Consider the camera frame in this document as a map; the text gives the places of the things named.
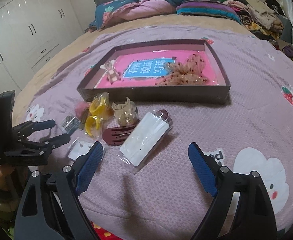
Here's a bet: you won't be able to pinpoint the white earring card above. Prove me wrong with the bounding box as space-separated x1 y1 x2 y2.
67 137 97 161

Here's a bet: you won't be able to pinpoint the bobby pins blue card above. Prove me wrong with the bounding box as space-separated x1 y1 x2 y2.
59 115 81 135

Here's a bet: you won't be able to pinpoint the maroon hair clip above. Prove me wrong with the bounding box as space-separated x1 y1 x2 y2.
102 125 136 146

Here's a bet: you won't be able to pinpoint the yellow bracelets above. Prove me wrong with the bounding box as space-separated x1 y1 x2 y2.
84 92 112 138

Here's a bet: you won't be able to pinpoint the clear bag white card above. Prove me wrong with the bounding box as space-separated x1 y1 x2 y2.
117 109 173 174

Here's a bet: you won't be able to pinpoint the clear beige claw clip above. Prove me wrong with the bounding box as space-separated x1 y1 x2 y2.
112 97 138 127

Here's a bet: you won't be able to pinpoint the beige mesh dotted bow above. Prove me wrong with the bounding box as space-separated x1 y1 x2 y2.
155 53 208 86

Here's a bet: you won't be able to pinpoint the pink beige claw clip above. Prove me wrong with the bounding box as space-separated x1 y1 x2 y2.
100 60 121 84

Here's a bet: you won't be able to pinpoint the left hand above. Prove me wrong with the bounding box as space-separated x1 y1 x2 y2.
0 164 15 191

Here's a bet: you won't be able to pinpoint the tan bed sheet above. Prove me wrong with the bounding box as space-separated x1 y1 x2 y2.
11 13 252 120

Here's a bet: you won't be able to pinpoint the red floral blanket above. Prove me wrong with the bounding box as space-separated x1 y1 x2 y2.
91 222 121 240

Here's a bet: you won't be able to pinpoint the purple cartoon quilt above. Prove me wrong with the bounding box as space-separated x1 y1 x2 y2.
14 25 293 239

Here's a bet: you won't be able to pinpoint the dark cardboard tray box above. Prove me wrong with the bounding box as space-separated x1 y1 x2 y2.
77 40 231 104

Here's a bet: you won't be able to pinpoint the white wardrobe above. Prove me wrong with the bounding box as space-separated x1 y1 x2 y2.
0 0 83 94

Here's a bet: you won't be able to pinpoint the striped purple teal pillow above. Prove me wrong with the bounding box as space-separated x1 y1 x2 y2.
176 0 242 24

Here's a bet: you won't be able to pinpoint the pile of clothes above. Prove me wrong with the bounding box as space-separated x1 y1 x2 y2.
220 0 293 61

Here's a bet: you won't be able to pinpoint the navy pink folded duvet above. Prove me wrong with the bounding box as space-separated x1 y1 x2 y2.
88 0 183 32

